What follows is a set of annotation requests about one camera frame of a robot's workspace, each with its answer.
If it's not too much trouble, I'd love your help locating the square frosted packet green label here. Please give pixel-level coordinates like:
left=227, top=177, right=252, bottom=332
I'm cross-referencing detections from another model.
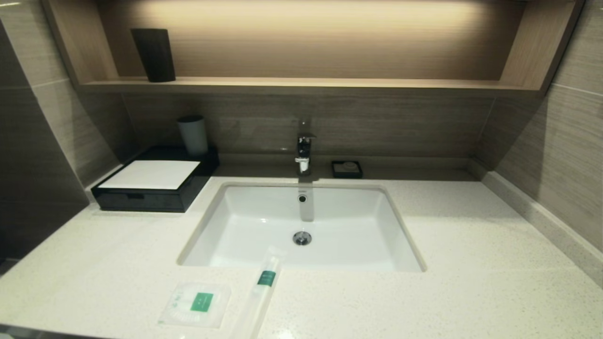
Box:
left=158, top=282, right=231, bottom=329

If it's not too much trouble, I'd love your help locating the black soap dish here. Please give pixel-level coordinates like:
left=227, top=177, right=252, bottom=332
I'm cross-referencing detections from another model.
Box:
left=331, top=160, right=363, bottom=179

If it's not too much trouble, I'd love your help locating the chrome faucet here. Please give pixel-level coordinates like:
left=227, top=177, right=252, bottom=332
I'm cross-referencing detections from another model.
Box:
left=295, top=119, right=317, bottom=176

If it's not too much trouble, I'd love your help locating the black box white ribbed top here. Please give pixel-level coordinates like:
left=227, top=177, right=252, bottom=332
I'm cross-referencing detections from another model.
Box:
left=91, top=145, right=220, bottom=213

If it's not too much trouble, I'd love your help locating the dark tapered cup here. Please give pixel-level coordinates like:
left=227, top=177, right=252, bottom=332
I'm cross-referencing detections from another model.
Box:
left=130, top=28, right=176, bottom=83

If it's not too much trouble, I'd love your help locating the white ceramic sink basin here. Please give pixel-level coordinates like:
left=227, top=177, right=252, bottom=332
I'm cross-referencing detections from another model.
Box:
left=177, top=181, right=427, bottom=274

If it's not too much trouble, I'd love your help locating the long frosted toothbrush packet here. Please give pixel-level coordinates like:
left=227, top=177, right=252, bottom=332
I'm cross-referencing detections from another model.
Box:
left=231, top=246, right=287, bottom=339

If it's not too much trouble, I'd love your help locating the pale grey cup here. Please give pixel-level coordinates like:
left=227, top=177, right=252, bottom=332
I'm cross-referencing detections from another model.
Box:
left=177, top=115, right=209, bottom=157

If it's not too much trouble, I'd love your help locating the wooden wall shelf niche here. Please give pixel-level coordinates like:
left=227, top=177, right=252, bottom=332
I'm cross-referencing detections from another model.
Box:
left=40, top=0, right=587, bottom=98

